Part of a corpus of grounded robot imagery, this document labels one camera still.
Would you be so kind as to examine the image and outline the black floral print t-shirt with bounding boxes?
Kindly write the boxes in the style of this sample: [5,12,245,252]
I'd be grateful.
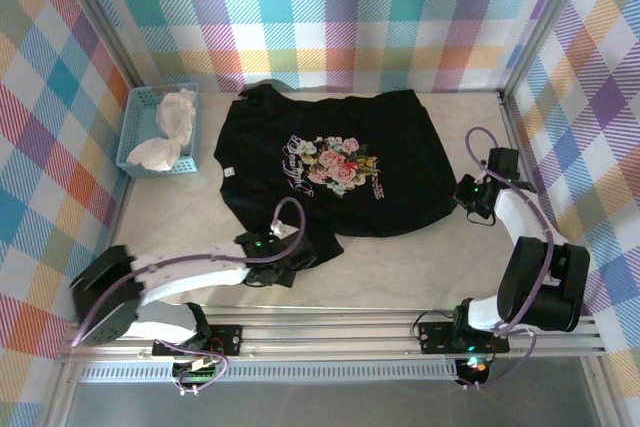
[214,84,459,278]

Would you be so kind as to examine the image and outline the white crumpled cloth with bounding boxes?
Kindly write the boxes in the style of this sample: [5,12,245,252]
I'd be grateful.
[126,88,197,172]

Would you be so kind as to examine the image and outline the blue plastic basket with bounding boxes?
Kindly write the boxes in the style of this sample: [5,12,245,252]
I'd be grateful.
[115,82,200,179]

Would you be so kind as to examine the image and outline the thin black cable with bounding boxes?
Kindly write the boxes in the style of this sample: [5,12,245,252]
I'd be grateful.
[466,206,497,228]

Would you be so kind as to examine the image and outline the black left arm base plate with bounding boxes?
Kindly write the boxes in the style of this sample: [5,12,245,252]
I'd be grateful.
[151,324,244,359]

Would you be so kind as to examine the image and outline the aluminium mounting rail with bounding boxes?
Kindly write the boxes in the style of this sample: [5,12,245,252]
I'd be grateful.
[54,304,609,363]

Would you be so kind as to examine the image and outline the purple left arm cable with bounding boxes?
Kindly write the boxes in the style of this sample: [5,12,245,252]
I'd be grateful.
[72,196,307,396]

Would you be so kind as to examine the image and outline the grey slotted cable duct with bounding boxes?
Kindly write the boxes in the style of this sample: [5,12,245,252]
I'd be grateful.
[79,364,460,384]

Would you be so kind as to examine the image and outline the aluminium frame post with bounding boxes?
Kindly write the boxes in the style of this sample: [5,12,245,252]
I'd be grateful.
[497,0,596,101]
[49,0,151,96]

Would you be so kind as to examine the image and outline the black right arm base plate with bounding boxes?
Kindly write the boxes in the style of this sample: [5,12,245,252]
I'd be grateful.
[417,319,511,354]

